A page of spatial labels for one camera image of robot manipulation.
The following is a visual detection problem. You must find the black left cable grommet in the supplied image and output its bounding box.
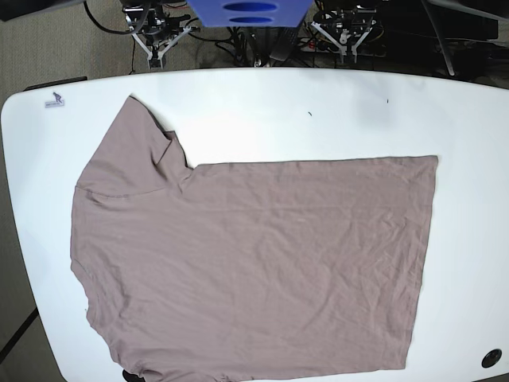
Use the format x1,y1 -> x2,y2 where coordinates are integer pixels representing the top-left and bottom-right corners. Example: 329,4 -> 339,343
122,370 -> 144,382

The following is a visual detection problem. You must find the black right cable grommet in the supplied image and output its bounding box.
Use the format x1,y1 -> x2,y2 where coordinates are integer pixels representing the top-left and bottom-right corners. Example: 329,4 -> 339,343
481,349 -> 503,368

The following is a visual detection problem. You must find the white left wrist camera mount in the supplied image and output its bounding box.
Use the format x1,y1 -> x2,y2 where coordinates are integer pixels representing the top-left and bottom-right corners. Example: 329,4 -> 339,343
311,21 -> 374,64

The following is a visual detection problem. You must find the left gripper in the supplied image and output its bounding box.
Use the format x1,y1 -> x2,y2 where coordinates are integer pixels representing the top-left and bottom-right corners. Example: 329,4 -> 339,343
313,7 -> 377,40

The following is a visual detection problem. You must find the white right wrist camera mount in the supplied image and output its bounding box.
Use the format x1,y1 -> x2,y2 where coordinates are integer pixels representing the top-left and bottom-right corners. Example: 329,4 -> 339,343
133,26 -> 198,70

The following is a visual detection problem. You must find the black cable grommet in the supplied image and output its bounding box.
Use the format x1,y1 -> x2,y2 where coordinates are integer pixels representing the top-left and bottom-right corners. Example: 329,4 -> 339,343
481,349 -> 503,368
122,370 -> 144,382

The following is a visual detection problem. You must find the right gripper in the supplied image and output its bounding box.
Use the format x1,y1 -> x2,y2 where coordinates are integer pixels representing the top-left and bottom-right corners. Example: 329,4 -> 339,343
122,6 -> 191,42

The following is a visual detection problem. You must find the mauve T-shirt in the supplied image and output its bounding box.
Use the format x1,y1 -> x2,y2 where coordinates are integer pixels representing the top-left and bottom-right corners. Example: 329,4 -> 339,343
70,97 -> 438,381

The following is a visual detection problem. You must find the black power strip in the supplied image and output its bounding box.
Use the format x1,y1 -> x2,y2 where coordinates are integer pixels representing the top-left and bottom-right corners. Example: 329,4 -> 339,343
297,37 -> 387,57

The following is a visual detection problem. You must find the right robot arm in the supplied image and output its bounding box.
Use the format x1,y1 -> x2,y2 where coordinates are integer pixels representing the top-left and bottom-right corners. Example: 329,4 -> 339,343
84,1 -> 192,42

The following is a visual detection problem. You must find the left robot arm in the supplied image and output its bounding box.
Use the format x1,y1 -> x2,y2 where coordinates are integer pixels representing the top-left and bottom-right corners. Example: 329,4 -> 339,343
309,1 -> 507,80

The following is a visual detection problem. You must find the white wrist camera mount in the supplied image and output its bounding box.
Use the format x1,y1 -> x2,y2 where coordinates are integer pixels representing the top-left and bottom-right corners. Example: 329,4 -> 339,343
133,26 -> 198,70
311,21 -> 374,64

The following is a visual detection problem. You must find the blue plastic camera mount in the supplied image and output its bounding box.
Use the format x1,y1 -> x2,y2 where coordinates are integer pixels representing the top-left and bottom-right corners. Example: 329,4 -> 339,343
188,0 -> 312,27

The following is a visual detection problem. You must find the small white logo sticker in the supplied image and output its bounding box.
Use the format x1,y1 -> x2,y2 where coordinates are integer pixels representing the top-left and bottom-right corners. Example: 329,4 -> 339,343
45,92 -> 65,108

